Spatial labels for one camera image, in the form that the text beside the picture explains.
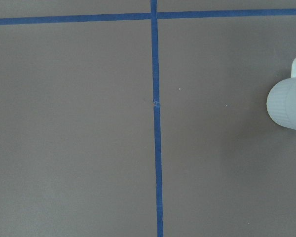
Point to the white ribbed mug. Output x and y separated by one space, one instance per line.
281 101

